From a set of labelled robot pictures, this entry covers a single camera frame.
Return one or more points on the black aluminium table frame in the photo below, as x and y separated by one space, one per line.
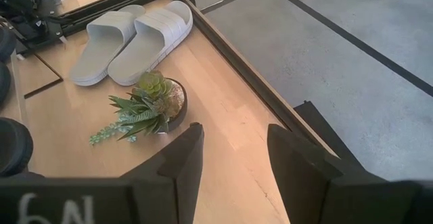
78 21

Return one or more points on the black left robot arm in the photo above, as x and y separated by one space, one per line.
20 4

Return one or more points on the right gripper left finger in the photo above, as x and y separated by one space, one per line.
182 183

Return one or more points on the black rubber slide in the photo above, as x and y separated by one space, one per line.
6 43
4 82
15 146

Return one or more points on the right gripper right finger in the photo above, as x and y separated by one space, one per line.
297 183

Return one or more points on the potted succulent plant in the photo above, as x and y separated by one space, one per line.
149 112

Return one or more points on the grey rubber slide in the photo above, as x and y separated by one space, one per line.
145 55
98 51

